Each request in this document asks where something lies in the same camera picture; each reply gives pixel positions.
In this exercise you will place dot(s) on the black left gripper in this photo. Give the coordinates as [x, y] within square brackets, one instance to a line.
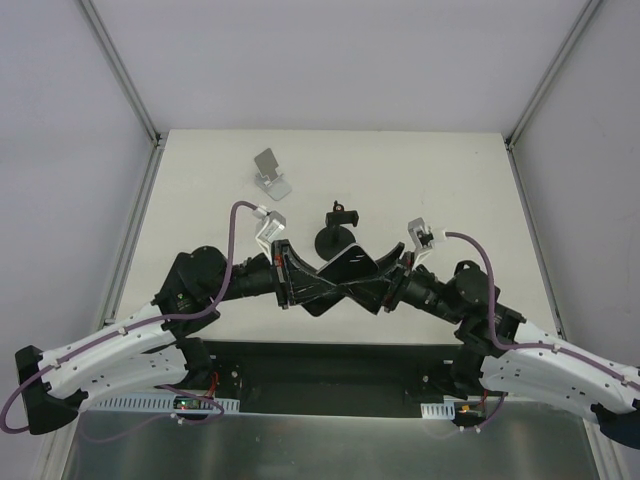
[281, 275]

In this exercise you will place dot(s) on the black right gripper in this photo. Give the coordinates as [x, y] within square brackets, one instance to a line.
[398, 281]

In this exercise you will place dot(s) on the white-edged black smartphone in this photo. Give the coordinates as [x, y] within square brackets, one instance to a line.
[351, 264]

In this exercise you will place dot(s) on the black round-base phone stand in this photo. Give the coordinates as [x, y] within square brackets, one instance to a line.
[335, 236]

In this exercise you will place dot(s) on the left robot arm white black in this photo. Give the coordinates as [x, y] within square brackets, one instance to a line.
[157, 345]

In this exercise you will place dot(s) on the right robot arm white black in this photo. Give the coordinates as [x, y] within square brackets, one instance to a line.
[501, 350]

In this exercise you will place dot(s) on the silver folding phone stand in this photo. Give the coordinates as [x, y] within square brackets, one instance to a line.
[268, 176]

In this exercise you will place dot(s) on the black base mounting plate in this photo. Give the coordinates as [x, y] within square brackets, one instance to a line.
[319, 379]

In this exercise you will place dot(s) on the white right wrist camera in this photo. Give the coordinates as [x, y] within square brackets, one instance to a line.
[425, 238]

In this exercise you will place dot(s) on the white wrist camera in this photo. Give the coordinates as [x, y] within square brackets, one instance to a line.
[425, 238]
[270, 226]

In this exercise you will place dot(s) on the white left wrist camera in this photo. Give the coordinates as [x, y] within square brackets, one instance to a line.
[270, 226]

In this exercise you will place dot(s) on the white slotted cable duct right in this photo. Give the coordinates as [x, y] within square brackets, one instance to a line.
[450, 409]

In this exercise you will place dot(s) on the white slotted cable duct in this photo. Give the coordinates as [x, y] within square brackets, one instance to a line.
[166, 403]
[450, 409]

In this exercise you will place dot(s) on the white slotted cable duct left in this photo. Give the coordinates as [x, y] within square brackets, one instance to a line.
[166, 403]

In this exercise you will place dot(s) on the aluminium frame post left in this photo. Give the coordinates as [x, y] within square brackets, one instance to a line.
[109, 50]

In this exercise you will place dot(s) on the aluminium frame post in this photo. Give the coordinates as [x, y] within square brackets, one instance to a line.
[109, 50]
[584, 19]

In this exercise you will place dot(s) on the aluminium frame post right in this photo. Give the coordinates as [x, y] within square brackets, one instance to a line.
[584, 19]

